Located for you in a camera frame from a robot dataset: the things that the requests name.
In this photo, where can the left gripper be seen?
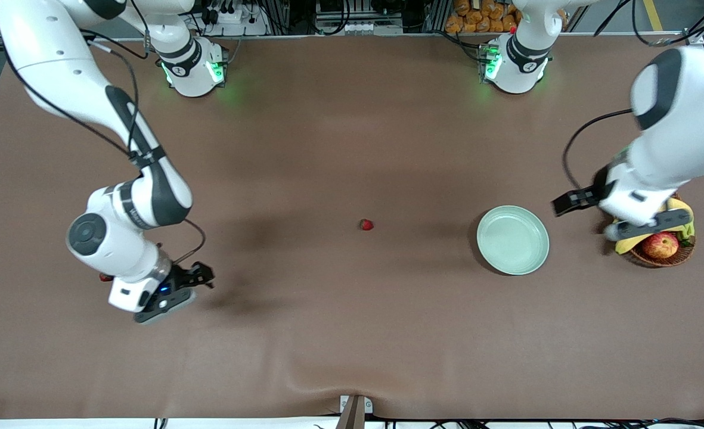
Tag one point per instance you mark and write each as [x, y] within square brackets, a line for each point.
[597, 188]

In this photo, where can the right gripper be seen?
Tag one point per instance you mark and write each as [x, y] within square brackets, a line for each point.
[180, 278]

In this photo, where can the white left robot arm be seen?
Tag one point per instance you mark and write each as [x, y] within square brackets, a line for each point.
[685, 119]

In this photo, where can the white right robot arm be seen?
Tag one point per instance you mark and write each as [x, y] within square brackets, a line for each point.
[113, 238]

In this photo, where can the pale green round plate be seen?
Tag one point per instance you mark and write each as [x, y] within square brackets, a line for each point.
[512, 240]

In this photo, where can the red apple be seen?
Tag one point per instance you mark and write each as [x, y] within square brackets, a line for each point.
[660, 245]

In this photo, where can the brown wicker basket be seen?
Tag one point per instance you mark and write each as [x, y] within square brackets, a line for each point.
[685, 253]

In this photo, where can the brown table mat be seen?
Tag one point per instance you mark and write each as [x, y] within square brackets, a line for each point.
[352, 328]

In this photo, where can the bag of orange bread rolls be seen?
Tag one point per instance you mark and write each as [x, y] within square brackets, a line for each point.
[477, 18]

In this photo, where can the white power strip with plugs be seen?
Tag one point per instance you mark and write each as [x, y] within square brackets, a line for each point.
[226, 15]

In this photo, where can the white socket strip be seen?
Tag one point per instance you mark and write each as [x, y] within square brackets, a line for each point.
[369, 27]

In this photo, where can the grey camera stand post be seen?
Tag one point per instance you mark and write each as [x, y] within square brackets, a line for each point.
[352, 417]

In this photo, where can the metal clamp bracket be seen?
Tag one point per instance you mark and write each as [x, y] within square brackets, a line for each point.
[368, 405]

